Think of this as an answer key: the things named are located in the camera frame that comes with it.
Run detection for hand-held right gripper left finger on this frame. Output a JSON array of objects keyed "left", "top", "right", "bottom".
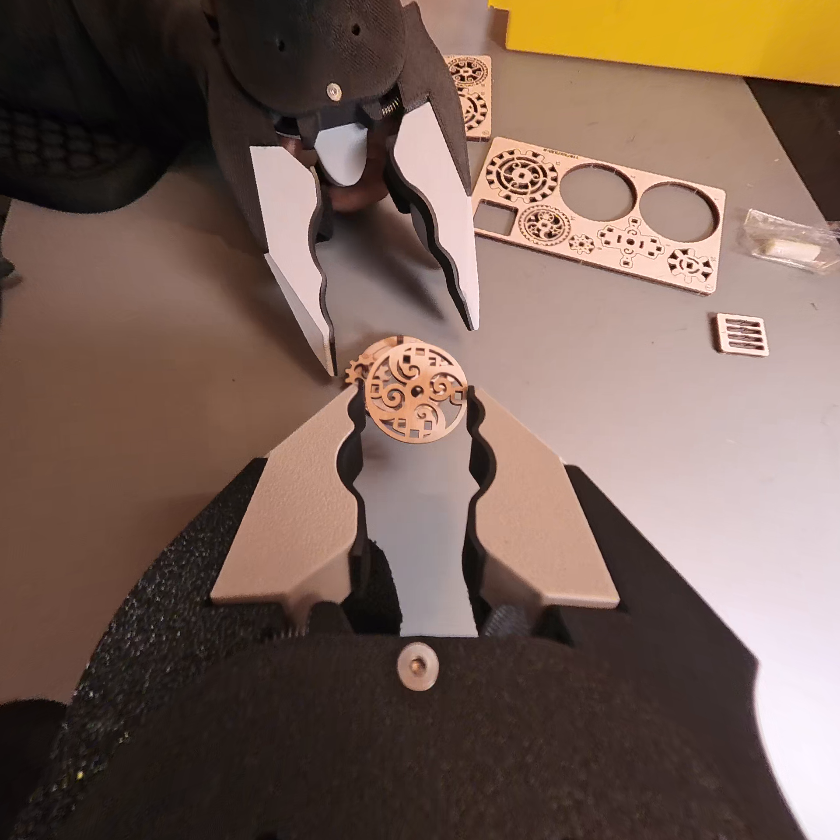
[{"left": 209, "top": 384, "right": 368, "bottom": 621}]

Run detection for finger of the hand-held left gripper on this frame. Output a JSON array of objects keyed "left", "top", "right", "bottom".
[
  {"left": 248, "top": 144, "right": 341, "bottom": 378},
  {"left": 386, "top": 100, "right": 483, "bottom": 332}
]

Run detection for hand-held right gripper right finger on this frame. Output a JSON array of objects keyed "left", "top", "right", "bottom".
[{"left": 465, "top": 385, "right": 622, "bottom": 627}]

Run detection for wooden ring base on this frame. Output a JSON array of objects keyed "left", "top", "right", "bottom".
[{"left": 354, "top": 335, "right": 434, "bottom": 375}]

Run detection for ornate wooden disc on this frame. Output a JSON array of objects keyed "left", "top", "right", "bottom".
[{"left": 364, "top": 341, "right": 471, "bottom": 451}]

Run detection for person's left forearm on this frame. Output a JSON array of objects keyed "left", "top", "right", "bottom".
[{"left": 0, "top": 0, "right": 227, "bottom": 165}]

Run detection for black desk mat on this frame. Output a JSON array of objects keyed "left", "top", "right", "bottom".
[{"left": 747, "top": 77, "right": 840, "bottom": 221}]

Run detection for person's left hand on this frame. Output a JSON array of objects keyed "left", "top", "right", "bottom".
[{"left": 328, "top": 131, "right": 395, "bottom": 214}]

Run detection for small wooden gear board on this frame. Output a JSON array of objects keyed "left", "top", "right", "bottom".
[{"left": 445, "top": 54, "right": 494, "bottom": 143}]

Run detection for black woven armrest pad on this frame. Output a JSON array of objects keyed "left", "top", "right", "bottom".
[{"left": 0, "top": 98, "right": 221, "bottom": 214}]

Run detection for yellow plastic bin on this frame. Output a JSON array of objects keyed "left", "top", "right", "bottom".
[{"left": 487, "top": 0, "right": 840, "bottom": 88}]

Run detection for wooden parts board round holes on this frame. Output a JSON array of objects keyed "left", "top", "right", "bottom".
[{"left": 472, "top": 136, "right": 727, "bottom": 299}]

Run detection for clear plastic bag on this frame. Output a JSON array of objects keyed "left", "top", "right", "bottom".
[{"left": 738, "top": 208, "right": 840, "bottom": 274}]

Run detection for white wax block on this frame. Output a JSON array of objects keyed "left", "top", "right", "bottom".
[{"left": 756, "top": 238, "right": 823, "bottom": 265}]

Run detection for small slotted wooden frame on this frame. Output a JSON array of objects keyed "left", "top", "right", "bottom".
[{"left": 710, "top": 312, "right": 770, "bottom": 358}]

